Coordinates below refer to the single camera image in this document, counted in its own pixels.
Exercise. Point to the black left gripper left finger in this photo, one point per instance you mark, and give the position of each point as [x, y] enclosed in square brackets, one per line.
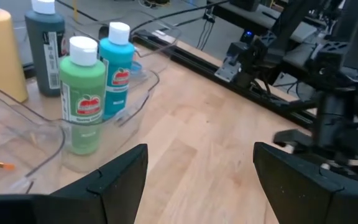
[110, 196]

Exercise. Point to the green paint bottle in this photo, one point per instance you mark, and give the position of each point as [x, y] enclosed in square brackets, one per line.
[82, 84]

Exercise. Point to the clear narrow plastic bin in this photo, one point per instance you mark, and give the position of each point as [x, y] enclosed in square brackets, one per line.
[126, 130]
[26, 149]

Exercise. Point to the light blue paint bottle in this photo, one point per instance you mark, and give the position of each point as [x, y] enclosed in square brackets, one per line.
[120, 56]

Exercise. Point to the dark blue paint bottle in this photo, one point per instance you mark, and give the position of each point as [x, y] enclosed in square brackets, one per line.
[37, 56]

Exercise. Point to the clear wide plastic bin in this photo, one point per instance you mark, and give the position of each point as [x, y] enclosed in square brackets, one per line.
[163, 40]

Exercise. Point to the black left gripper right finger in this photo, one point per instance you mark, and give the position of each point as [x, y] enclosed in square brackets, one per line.
[306, 199]

